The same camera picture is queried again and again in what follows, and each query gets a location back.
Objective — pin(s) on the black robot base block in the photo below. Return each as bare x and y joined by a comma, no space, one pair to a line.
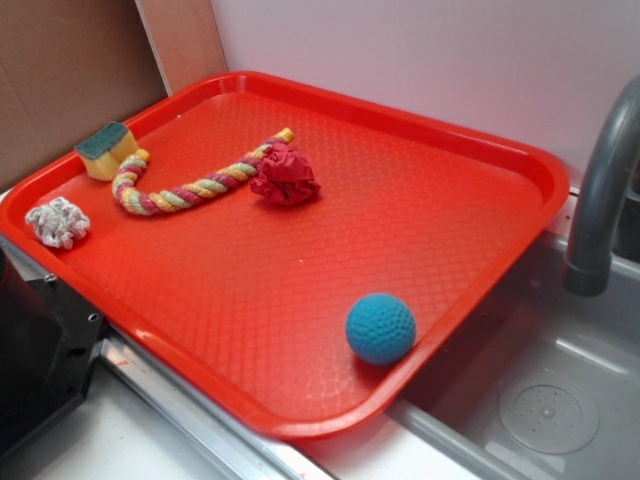
50,338

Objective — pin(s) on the blue dimpled rubber ball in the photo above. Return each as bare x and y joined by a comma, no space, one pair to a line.
380,329

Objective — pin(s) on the grey plastic sink basin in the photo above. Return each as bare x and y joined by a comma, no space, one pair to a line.
537,383

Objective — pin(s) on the red plastic tray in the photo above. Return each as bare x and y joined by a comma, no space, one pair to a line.
247,300

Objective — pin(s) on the multicolour twisted rope toy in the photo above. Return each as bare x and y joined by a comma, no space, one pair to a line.
191,194

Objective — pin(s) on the crumpled white cloth ball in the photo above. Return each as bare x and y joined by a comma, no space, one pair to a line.
58,223

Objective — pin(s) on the crumpled red paper ball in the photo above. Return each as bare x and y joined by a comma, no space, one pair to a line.
284,177

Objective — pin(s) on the yellow sponge with green top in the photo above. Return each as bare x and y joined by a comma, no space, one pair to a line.
104,151

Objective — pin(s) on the brown cardboard panel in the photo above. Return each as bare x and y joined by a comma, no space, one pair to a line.
69,67

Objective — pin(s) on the grey toy faucet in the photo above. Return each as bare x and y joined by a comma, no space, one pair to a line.
606,219

